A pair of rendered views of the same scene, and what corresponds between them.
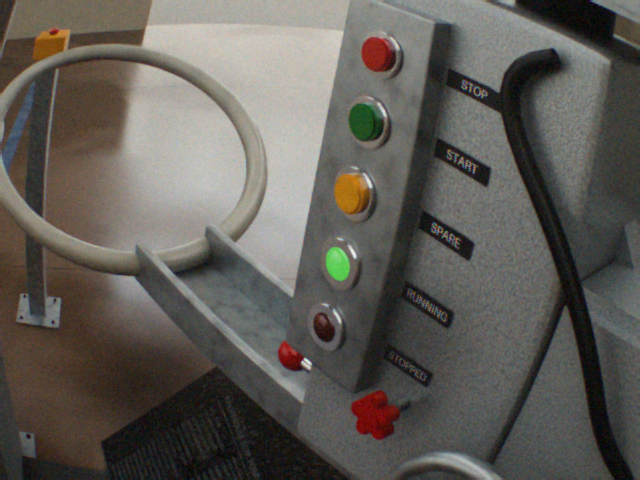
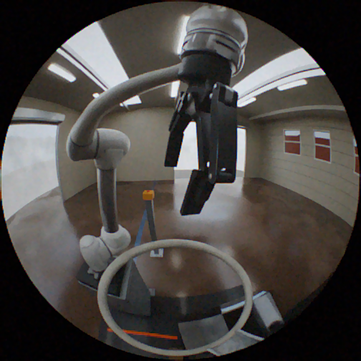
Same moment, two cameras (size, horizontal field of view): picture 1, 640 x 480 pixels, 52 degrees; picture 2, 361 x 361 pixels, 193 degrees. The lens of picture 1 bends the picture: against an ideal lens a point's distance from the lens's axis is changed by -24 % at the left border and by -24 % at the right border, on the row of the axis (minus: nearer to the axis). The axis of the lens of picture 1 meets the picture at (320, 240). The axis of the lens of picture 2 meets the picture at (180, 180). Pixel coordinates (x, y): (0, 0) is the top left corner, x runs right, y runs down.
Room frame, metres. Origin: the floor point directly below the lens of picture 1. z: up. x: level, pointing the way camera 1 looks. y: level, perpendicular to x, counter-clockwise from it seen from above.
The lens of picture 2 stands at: (0.92, 0.31, 1.56)
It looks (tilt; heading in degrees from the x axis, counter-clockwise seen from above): 14 degrees down; 13
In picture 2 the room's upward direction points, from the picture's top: straight up
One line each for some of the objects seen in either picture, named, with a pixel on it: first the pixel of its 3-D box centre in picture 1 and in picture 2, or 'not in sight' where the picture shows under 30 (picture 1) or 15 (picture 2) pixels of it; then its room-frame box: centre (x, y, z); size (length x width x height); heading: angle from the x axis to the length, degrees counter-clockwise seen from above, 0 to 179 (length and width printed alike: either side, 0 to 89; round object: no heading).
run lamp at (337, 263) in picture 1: (340, 263); not in sight; (0.50, -0.02, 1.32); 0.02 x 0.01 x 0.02; 46
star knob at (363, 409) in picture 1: (387, 409); not in sight; (0.45, -0.07, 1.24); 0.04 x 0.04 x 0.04; 46
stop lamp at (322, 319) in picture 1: (326, 326); not in sight; (0.50, -0.02, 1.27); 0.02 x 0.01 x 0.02; 46
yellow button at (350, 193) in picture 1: (352, 193); not in sight; (0.50, -0.01, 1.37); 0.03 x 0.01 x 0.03; 46
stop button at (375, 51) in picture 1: (379, 54); not in sight; (0.50, -0.01, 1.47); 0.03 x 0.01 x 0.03; 46
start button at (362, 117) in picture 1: (366, 121); not in sight; (0.50, -0.01, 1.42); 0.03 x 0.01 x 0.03; 46
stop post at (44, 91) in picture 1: (36, 179); (152, 228); (2.12, 0.99, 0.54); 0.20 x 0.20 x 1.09; 17
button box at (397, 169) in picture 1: (370, 190); not in sight; (0.51, -0.03, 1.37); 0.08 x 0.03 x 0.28; 46
